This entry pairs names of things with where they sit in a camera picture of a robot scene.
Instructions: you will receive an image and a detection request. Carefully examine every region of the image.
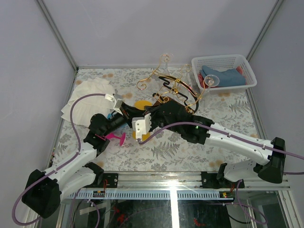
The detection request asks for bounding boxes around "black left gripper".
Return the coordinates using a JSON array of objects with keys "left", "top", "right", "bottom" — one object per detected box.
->
[{"left": 103, "top": 103, "right": 145, "bottom": 138}]

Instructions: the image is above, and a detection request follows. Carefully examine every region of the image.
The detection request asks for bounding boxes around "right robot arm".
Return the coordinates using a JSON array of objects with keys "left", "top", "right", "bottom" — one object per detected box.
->
[{"left": 144, "top": 100, "right": 285, "bottom": 189}]

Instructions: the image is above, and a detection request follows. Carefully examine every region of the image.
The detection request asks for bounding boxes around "pink plastic wine glass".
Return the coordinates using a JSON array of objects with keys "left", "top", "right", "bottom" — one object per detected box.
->
[{"left": 106, "top": 133, "right": 126, "bottom": 146}]

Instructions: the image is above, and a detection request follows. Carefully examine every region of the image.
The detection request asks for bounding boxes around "gold wire wine glass rack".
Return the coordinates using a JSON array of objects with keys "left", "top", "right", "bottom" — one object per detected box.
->
[{"left": 136, "top": 58, "right": 209, "bottom": 114}]

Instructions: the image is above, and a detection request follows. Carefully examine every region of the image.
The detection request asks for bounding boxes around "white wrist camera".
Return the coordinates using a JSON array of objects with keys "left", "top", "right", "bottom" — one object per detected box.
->
[
  {"left": 132, "top": 113, "right": 152, "bottom": 141},
  {"left": 104, "top": 94, "right": 124, "bottom": 115}
]

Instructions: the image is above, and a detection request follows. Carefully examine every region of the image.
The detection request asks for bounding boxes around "blue cloth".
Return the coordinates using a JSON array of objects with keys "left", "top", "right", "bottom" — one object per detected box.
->
[{"left": 199, "top": 65, "right": 246, "bottom": 86}]

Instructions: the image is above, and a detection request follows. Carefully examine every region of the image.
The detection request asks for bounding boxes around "yellow plastic goblet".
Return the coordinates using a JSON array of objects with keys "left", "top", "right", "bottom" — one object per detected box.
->
[{"left": 134, "top": 100, "right": 152, "bottom": 141}]

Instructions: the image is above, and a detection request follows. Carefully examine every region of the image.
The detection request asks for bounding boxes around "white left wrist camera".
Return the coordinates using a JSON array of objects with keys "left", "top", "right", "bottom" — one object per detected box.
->
[{"left": 104, "top": 94, "right": 124, "bottom": 115}]

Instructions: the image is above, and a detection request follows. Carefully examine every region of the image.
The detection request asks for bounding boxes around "white plastic basket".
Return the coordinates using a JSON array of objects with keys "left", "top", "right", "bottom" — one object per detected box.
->
[{"left": 191, "top": 54, "right": 257, "bottom": 94}]

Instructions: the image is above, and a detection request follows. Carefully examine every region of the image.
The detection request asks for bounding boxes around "slotted cable duct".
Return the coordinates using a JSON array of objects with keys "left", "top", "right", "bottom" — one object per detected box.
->
[{"left": 68, "top": 190, "right": 233, "bottom": 200}]

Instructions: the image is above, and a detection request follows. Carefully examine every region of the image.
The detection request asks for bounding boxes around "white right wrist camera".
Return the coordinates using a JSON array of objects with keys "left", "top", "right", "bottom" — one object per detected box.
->
[{"left": 132, "top": 113, "right": 152, "bottom": 141}]

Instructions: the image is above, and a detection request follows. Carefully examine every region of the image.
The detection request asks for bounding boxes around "white cloth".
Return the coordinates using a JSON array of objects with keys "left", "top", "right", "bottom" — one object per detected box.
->
[{"left": 61, "top": 78, "right": 115, "bottom": 127}]

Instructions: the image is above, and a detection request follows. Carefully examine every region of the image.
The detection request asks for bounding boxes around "ribbed clear wine glass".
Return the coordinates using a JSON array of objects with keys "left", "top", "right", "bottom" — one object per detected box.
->
[{"left": 160, "top": 53, "right": 174, "bottom": 75}]

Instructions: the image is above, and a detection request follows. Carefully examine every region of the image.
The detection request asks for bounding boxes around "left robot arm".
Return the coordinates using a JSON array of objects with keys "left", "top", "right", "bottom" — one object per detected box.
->
[{"left": 21, "top": 104, "right": 151, "bottom": 219}]

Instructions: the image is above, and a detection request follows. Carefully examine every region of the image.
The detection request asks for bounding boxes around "aluminium mounting rail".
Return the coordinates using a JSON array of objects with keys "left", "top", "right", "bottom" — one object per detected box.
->
[{"left": 104, "top": 171, "right": 291, "bottom": 191}]

